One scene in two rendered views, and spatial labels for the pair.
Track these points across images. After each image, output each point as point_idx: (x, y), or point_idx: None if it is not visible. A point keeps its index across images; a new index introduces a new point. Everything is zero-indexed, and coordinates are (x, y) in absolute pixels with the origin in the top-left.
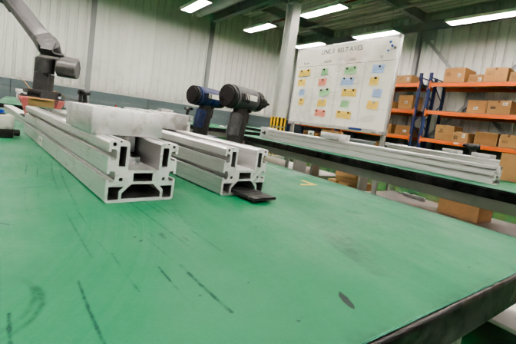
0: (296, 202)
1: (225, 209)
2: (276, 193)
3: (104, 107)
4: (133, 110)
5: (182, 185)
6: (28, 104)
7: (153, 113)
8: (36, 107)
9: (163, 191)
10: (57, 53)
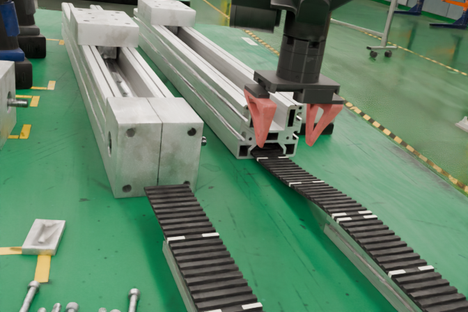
0: (51, 28)
1: None
2: (48, 33)
3: (173, 1)
4: None
5: None
6: (306, 107)
7: None
8: (282, 98)
9: None
10: None
